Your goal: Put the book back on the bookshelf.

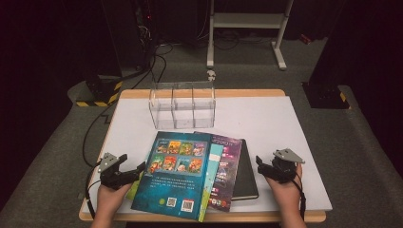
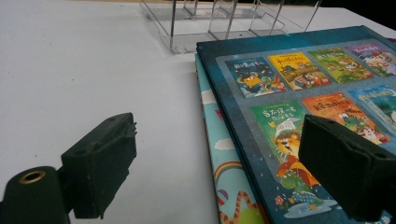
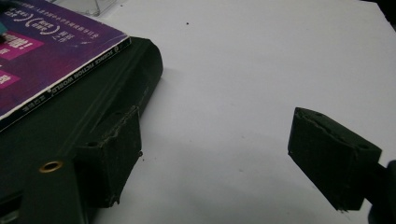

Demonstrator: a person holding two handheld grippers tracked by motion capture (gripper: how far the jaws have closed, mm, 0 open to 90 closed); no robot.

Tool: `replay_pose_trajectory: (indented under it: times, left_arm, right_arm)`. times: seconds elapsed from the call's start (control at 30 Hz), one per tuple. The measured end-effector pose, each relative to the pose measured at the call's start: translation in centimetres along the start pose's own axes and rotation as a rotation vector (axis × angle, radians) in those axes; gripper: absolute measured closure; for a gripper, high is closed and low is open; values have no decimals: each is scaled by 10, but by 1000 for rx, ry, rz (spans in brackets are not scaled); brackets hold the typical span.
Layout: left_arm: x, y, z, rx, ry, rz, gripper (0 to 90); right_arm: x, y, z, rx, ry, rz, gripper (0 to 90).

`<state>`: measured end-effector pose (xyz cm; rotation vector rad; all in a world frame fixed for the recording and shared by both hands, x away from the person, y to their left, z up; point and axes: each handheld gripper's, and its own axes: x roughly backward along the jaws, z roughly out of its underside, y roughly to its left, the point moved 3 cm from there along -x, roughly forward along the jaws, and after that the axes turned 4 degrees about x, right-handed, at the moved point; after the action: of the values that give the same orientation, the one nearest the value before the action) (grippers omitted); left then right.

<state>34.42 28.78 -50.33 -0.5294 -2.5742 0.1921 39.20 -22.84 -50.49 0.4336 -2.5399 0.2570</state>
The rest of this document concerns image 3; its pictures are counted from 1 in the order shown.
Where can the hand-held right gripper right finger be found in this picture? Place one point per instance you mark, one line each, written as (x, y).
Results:
(327, 155)

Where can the dark block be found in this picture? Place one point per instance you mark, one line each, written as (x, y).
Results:
(118, 81)

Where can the white table board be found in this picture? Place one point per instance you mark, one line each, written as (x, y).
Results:
(249, 77)

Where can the purple magazine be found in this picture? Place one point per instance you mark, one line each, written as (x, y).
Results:
(46, 62)

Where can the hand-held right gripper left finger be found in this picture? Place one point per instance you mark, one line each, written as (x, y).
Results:
(109, 168)

